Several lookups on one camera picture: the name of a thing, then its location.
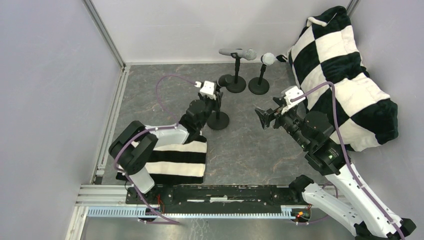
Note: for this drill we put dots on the silver grey microphone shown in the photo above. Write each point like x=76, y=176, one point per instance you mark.
x=248, y=54

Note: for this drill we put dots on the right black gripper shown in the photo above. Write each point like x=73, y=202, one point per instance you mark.
x=272, y=115

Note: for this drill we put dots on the white microphone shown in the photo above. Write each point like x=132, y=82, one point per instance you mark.
x=268, y=59

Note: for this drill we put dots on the white cable duct strip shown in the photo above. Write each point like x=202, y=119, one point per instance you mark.
x=143, y=212

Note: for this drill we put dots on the black white striped cloth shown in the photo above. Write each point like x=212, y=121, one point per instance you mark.
x=155, y=159

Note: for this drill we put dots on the black microphone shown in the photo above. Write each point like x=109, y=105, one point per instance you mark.
x=225, y=81

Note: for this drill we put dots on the black mic stand back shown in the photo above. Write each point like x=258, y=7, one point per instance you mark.
x=218, y=120

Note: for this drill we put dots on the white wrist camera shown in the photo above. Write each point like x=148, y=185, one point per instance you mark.
x=207, y=89
x=291, y=96

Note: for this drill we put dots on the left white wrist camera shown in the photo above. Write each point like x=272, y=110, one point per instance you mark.
x=207, y=89

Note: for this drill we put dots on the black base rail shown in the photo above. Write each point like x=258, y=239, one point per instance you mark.
x=208, y=199

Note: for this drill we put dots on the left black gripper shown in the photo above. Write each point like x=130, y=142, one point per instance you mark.
x=209, y=100

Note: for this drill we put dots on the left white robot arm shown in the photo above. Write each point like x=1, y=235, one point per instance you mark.
x=190, y=125

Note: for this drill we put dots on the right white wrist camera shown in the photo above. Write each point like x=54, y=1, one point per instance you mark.
x=291, y=96

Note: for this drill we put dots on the black mic stand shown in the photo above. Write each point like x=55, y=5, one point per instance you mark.
x=239, y=83
x=259, y=85
x=218, y=120

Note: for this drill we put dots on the black white checkered pillow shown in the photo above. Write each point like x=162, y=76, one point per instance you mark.
x=328, y=66

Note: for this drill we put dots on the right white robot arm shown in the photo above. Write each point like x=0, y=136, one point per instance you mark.
x=365, y=217

